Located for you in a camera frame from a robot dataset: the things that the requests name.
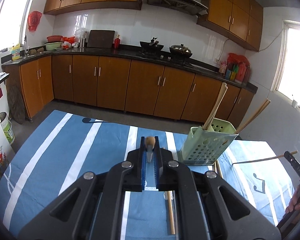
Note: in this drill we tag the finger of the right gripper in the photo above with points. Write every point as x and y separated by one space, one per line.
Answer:
293 162

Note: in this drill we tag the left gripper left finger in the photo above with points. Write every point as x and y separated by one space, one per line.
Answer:
92 206

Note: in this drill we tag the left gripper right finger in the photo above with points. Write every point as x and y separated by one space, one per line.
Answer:
207 206

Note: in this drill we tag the wooden chopstick trio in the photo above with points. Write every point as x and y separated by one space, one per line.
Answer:
150 143
219 111
170 210

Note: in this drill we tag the lower wooden kitchen cabinets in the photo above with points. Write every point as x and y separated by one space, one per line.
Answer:
115 83

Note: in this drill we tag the person right hand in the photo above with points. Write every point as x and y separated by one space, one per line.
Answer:
293 205

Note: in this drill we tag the green perforated utensil holder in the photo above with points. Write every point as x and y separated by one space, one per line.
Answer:
204 147

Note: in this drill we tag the right window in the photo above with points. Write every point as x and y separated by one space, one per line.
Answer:
287 76

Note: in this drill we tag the window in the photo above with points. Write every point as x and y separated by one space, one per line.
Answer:
287 76
12 14

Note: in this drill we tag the white green plastic bucket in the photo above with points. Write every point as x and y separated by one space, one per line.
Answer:
7 127

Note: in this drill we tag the red oil bottles group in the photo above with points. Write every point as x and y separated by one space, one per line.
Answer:
236 67

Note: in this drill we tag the pink label bottle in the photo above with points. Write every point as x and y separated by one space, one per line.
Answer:
223 67

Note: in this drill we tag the black lidded wok right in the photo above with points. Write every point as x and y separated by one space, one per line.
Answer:
180 51

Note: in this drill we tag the green basin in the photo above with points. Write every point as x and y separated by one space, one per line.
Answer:
50 46

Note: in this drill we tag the red bottle on counter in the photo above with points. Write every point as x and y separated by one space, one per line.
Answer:
117 42

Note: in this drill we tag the dark cutting board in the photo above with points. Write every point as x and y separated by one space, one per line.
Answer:
100 39

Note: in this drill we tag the black wok left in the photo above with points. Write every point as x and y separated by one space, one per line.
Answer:
152 47

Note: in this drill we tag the yellow detergent bottle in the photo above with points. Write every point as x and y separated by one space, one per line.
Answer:
15 52

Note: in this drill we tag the red basin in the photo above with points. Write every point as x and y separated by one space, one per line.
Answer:
54 38

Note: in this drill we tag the left window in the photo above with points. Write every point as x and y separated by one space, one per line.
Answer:
12 14

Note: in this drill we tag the red plastic bag on wall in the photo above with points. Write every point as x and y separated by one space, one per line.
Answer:
33 20

